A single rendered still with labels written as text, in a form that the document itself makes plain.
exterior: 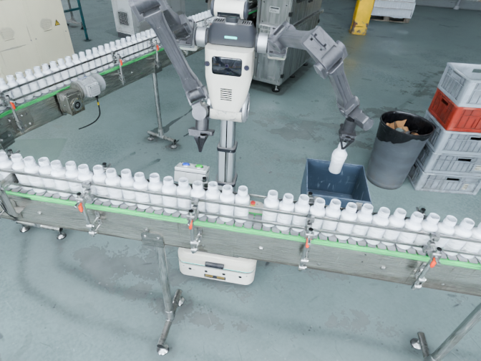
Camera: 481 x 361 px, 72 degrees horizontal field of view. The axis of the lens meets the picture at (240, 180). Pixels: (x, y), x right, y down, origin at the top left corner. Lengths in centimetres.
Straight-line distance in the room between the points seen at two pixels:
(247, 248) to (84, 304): 135
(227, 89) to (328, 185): 81
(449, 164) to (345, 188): 168
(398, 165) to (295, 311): 168
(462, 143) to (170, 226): 271
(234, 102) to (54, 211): 98
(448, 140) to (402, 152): 39
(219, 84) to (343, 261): 100
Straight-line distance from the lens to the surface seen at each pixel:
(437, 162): 348
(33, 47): 527
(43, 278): 268
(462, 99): 320
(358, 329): 239
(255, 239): 137
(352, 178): 198
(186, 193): 132
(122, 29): 736
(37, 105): 255
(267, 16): 477
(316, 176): 195
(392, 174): 335
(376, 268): 150
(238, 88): 167
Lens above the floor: 198
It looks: 39 degrees down
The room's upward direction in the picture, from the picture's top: 4 degrees clockwise
